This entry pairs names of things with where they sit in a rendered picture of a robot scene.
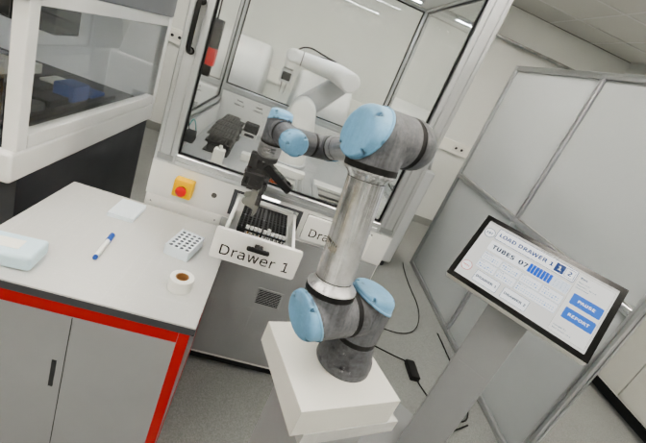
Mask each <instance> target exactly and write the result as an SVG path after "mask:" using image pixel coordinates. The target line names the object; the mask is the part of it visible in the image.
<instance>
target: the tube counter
mask: <svg viewBox="0 0 646 443"><path fill-rule="evenodd" d="M515 265H516V266H518V267H519V268H521V269H523V270H524V271H526V272H528V273H530V274H531V275H533V276H535V277H536V278H538V279H540V280H541V281H543V282H545V283H547V284H549V285H550V286H552V287H553V288H555V289H556V290H558V291H560V292H562V293H563V294H565V295H566V293H567V292H568V290H569V288H570V287H571V284H569V283H567V282H565V281H563V280H561V279H560V278H558V277H556V276H554V275H553V274H551V273H549V272H547V271H546V270H544V269H542V268H540V267H539V266H537V265H535V264H533V263H532V262H530V261H528V260H526V259H525V258H522V257H521V258H520V259H519V260H518V261H517V262H516V264H515Z"/></svg>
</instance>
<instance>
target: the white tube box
mask: <svg viewBox="0 0 646 443"><path fill-rule="evenodd" d="M204 239H205V238H204V237H203V236H200V235H198V234H194V233H192V232H189V231H187V230H184V229H182V230H181V231H180V232H178V233H177V234H176V235H175V236H173V237H172V238H171V239H170V240H169V241H167V242H166V243H165V245H164V249H163V253H164V254H167V255H169V256H171V257H173V258H177V259H179V260H182V261H184V262H187V261H188V260H189V259H190V258H191V257H192V256H193V255H194V254H195V253H196V252H197V251H198V250H199V249H200V248H201V247H202V246H203V242H204Z"/></svg>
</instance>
